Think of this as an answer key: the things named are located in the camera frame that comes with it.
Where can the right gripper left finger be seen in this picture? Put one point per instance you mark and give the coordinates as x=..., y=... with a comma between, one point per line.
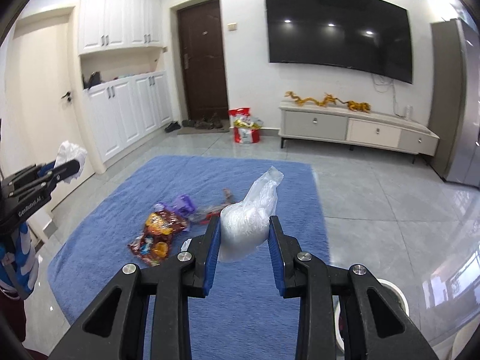
x=143, y=313

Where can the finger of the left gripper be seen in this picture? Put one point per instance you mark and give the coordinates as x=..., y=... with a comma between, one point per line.
x=27, y=179
x=62, y=171

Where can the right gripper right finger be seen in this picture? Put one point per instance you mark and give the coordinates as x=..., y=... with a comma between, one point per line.
x=302, y=275

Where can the white tissue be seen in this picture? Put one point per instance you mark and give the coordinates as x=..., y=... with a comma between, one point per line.
x=68, y=152

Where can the purple wrapper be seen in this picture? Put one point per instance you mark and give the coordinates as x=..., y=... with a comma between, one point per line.
x=182, y=205

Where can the clear red plastic wrapper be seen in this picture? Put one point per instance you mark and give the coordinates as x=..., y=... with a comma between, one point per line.
x=204, y=213

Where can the clear white plastic bag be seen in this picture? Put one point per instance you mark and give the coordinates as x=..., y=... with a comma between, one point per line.
x=244, y=226

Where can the white trash bin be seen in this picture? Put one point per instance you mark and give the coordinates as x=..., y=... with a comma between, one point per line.
x=381, y=312

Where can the white interior door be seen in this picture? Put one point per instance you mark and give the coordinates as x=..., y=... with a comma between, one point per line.
x=41, y=91

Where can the white shoe cabinet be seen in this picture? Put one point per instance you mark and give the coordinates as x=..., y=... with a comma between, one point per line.
x=122, y=112

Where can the red orange snack bag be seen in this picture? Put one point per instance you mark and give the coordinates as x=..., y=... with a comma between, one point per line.
x=155, y=242

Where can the black shoe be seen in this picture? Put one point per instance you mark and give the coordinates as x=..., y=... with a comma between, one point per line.
x=172, y=127

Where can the shoes on door mat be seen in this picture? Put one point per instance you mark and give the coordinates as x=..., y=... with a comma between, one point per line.
x=213, y=122

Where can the red white gift bag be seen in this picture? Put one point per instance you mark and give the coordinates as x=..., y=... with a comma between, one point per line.
x=246, y=127

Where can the dark brown entrance door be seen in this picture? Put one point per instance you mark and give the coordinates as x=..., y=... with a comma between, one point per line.
x=202, y=60

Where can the white grey TV cabinet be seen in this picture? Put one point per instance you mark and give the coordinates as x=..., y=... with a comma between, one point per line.
x=353, y=128

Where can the golden dragon ornament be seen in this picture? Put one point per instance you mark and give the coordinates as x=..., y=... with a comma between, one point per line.
x=364, y=107

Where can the grey refrigerator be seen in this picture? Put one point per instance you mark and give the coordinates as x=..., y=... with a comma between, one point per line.
x=454, y=114

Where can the white upper wall cabinet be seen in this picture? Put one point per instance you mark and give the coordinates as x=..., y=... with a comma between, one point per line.
x=118, y=24

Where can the wall mounted black television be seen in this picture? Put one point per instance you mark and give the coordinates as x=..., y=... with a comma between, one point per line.
x=371, y=36

